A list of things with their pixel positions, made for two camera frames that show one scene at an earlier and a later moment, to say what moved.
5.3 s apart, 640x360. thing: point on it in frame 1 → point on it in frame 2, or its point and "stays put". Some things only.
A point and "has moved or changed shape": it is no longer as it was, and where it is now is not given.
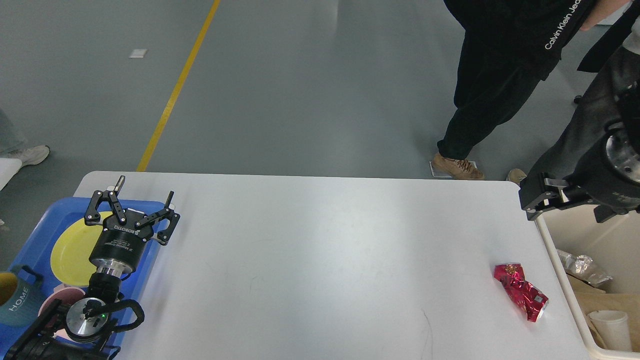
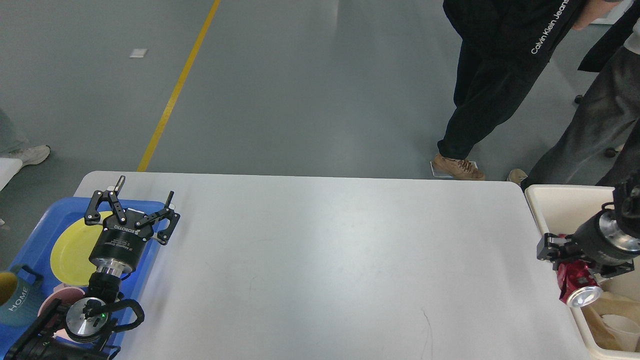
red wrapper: [531, 298] → [576, 284]
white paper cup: [613, 328] has moved or changed shape
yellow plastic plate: [70, 262] stays put
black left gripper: [120, 246] stays put
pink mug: [67, 295] stays put
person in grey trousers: [617, 67] stays put
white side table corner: [8, 168] stays put
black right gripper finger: [602, 213] → [609, 271]
